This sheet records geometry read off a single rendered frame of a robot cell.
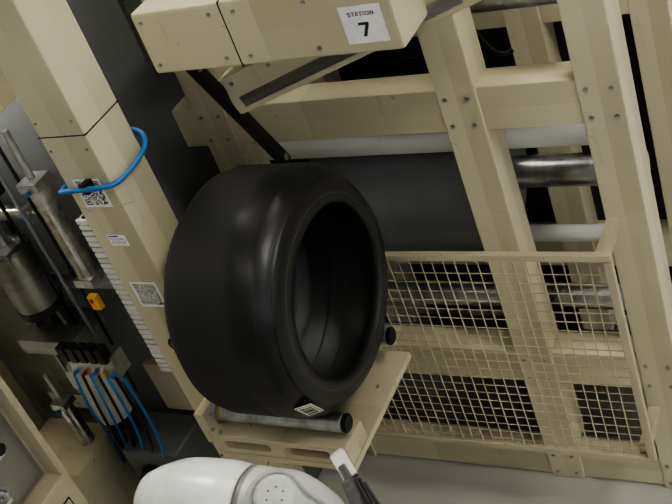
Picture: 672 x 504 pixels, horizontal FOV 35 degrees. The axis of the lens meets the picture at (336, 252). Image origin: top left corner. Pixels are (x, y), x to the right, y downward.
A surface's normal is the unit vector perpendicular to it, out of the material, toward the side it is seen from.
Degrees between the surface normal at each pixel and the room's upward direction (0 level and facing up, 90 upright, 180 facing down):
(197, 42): 90
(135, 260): 90
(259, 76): 90
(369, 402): 0
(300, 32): 90
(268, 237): 48
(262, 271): 56
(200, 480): 6
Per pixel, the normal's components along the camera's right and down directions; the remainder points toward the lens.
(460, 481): -0.32, -0.77
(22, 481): 0.87, 0.00
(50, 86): -0.38, 0.64
